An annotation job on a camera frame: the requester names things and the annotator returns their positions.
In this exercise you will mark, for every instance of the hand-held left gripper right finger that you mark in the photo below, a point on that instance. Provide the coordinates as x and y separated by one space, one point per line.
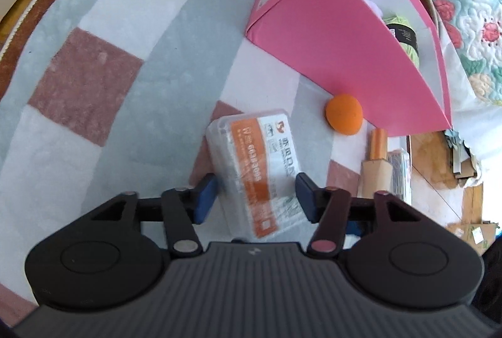
304 196

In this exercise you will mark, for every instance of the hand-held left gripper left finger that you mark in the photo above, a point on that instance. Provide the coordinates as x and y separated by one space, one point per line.
204 200

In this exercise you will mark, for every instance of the clear plastic box orange label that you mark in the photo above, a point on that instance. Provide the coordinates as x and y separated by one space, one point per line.
255 165

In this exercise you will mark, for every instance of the wooden bottle orange cap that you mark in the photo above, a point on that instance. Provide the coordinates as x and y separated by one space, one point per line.
374 173

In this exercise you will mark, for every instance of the orange makeup sponge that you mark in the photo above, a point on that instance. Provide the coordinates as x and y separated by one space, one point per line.
343 114

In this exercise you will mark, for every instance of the white tissue pack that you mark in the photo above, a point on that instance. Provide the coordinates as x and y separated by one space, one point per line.
400 173

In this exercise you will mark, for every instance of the pink cardboard box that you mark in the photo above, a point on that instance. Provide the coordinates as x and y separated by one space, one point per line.
333 47

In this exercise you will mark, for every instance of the green yarn ball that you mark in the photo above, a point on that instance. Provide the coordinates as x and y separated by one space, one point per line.
396 19

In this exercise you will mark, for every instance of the cardboard scrap pile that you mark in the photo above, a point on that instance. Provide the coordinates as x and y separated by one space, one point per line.
464 169

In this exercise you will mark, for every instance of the cardboard piece white label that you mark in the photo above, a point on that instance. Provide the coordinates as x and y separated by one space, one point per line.
470 234

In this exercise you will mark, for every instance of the checkered rug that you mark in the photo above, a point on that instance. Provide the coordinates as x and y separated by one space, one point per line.
117 47

